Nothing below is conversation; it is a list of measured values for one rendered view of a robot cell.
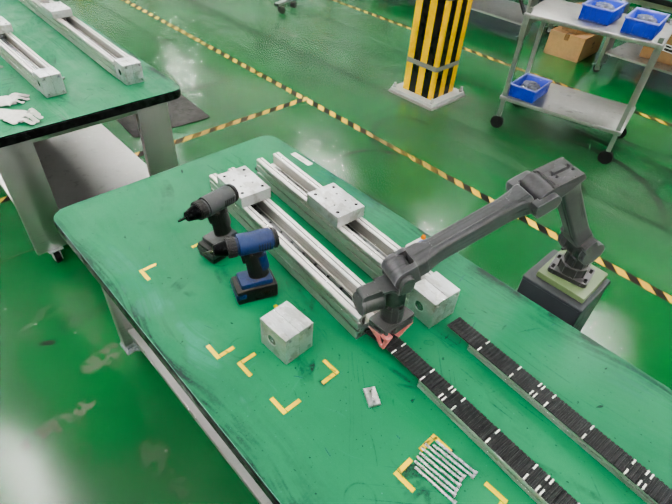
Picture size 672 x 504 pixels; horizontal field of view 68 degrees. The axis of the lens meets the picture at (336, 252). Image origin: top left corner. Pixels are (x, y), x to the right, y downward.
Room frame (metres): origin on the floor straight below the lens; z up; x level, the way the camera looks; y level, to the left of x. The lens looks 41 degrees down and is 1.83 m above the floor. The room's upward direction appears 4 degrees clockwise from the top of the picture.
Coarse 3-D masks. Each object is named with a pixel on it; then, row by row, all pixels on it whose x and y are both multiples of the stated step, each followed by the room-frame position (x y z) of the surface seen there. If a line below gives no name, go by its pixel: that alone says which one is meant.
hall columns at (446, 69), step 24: (432, 0) 4.17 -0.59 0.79; (456, 0) 4.12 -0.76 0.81; (432, 24) 4.14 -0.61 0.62; (456, 24) 4.17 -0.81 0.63; (432, 48) 4.11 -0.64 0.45; (456, 48) 4.22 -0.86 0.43; (408, 72) 4.25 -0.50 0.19; (432, 72) 4.08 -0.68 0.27; (456, 72) 4.28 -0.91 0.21; (432, 96) 4.07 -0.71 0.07
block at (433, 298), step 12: (432, 276) 1.01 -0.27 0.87; (420, 288) 0.96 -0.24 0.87; (432, 288) 0.96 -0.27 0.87; (444, 288) 0.97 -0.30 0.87; (456, 288) 0.97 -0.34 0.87; (408, 300) 0.97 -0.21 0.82; (420, 300) 0.94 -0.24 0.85; (432, 300) 0.92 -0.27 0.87; (444, 300) 0.92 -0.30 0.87; (456, 300) 0.97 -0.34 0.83; (420, 312) 0.93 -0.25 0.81; (432, 312) 0.90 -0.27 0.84; (444, 312) 0.94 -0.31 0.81; (432, 324) 0.91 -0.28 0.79
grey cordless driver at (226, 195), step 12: (216, 192) 1.16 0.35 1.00; (228, 192) 1.17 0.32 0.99; (192, 204) 1.11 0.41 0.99; (204, 204) 1.11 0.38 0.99; (216, 204) 1.12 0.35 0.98; (228, 204) 1.16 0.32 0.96; (192, 216) 1.07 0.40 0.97; (204, 216) 1.09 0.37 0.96; (216, 216) 1.14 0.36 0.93; (228, 216) 1.17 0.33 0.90; (216, 228) 1.14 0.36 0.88; (228, 228) 1.16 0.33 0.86; (204, 240) 1.13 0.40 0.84; (216, 240) 1.12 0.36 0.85
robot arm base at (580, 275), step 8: (560, 256) 1.21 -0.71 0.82; (568, 256) 1.14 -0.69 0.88; (552, 264) 1.17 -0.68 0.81; (560, 264) 1.15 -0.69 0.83; (568, 264) 1.13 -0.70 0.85; (576, 264) 1.12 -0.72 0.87; (552, 272) 1.14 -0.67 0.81; (560, 272) 1.13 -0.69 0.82; (568, 272) 1.12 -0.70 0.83; (576, 272) 1.11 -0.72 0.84; (584, 272) 1.11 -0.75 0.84; (592, 272) 1.14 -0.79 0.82; (568, 280) 1.11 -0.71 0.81; (576, 280) 1.10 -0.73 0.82; (584, 280) 1.11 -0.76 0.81
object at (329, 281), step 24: (240, 216) 1.29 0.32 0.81; (264, 216) 1.27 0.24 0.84; (288, 216) 1.25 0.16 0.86; (288, 240) 1.16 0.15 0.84; (312, 240) 1.14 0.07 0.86; (288, 264) 1.08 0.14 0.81; (312, 264) 1.03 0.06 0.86; (336, 264) 1.04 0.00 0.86; (312, 288) 0.99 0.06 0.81; (336, 288) 0.95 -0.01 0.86; (336, 312) 0.91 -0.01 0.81; (360, 336) 0.85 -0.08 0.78
